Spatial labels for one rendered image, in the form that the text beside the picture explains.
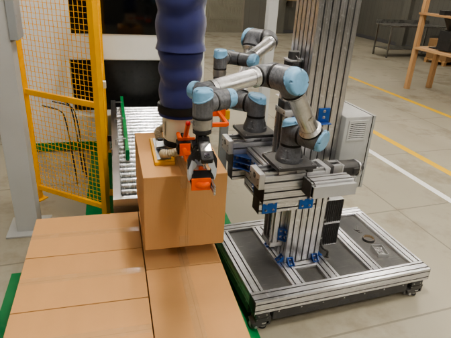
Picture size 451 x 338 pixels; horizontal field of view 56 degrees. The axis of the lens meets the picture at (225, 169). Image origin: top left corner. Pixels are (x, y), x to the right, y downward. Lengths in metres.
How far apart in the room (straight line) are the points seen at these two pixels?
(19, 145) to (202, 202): 1.72
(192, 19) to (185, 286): 1.25
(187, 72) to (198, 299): 1.06
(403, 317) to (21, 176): 2.83
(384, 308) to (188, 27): 2.16
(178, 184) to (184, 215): 0.17
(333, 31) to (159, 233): 1.37
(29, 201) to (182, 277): 1.73
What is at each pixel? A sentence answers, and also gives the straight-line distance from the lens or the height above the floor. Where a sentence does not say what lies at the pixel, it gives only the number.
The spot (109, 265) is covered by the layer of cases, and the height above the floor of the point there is 0.54.
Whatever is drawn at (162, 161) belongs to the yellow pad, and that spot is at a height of 1.09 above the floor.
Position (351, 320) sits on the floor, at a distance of 2.96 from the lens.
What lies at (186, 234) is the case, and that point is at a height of 0.75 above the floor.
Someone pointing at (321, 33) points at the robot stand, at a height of 1.68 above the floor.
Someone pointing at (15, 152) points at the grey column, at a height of 0.68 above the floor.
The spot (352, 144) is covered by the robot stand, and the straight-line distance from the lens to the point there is 2.64.
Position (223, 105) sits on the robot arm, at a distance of 1.61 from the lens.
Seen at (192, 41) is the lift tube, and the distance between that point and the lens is 2.02.
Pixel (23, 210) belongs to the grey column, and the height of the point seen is 0.20.
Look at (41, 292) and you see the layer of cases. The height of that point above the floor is 0.54.
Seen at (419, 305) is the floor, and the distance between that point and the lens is 3.25.
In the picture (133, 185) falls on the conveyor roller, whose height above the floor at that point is 0.54.
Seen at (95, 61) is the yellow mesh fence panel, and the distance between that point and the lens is 3.26.
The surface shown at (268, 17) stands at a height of 1.47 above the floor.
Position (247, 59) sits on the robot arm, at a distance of 2.45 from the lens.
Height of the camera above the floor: 1.94
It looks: 25 degrees down
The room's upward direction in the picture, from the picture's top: 3 degrees clockwise
